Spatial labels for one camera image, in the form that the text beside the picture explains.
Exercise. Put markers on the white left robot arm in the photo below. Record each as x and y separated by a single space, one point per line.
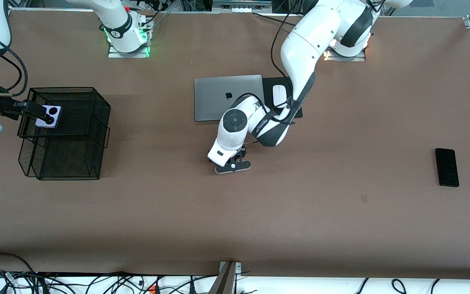
300 45

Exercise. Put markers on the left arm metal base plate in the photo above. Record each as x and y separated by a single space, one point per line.
353 58

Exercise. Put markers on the black mouse pad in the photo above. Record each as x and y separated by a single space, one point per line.
267 87

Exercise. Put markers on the grey metal camera post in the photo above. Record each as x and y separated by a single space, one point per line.
225 281

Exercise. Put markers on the lilac flip phone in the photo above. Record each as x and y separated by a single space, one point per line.
57 118

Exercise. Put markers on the grey closed laptop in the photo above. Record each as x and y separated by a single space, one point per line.
210 102

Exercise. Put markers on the black slab smartphone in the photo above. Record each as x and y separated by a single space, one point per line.
447 167

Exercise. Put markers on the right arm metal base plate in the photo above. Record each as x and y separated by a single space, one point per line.
114 54

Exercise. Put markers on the white computer mouse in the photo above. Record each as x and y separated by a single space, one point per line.
278 96

